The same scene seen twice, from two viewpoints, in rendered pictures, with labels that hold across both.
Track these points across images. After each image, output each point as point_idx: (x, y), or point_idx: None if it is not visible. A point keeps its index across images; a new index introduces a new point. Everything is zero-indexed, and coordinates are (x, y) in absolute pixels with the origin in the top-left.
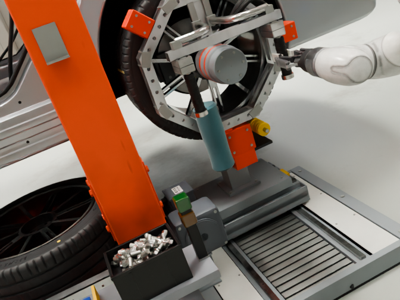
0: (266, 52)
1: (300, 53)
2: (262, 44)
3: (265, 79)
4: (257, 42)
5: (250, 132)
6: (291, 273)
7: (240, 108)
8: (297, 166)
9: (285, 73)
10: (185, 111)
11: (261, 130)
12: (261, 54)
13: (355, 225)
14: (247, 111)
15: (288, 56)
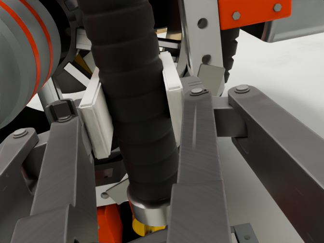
0: (185, 42)
1: (179, 181)
2: (180, 17)
3: None
4: (179, 10)
5: (105, 232)
6: None
7: (111, 158)
8: (246, 224)
9: (137, 192)
10: (22, 128)
11: (139, 226)
12: (181, 45)
13: None
14: (103, 187)
15: (76, 158)
